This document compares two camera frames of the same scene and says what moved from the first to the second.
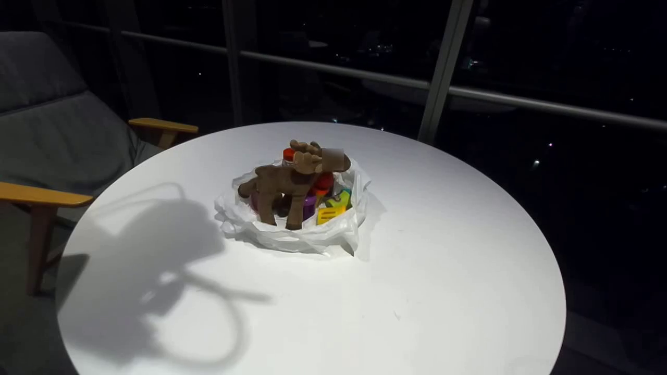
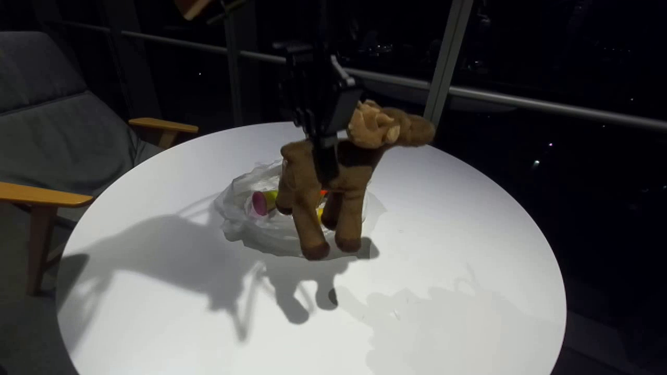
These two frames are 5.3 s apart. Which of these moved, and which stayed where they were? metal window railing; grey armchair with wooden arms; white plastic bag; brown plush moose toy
Moved: brown plush moose toy; white plastic bag
Stayed: metal window railing; grey armchair with wooden arms
